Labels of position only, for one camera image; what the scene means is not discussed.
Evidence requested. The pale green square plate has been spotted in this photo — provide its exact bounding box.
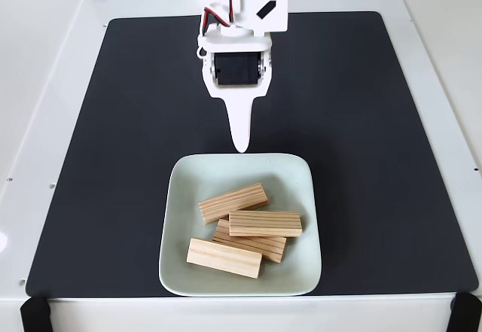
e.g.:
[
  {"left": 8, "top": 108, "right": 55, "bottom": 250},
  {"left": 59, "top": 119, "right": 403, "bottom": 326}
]
[{"left": 157, "top": 153, "right": 323, "bottom": 297}]

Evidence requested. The black rubber mat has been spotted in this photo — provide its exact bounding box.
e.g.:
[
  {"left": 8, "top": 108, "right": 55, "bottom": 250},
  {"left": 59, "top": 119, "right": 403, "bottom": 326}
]
[{"left": 24, "top": 11, "right": 479, "bottom": 298}]

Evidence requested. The grooved wooden block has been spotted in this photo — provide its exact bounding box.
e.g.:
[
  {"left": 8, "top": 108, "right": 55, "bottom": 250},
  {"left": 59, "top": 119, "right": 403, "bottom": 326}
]
[
  {"left": 212, "top": 218, "right": 287, "bottom": 264},
  {"left": 187, "top": 237, "right": 263, "bottom": 280},
  {"left": 198, "top": 183, "right": 269, "bottom": 226},
  {"left": 228, "top": 210, "right": 304, "bottom": 239}
]

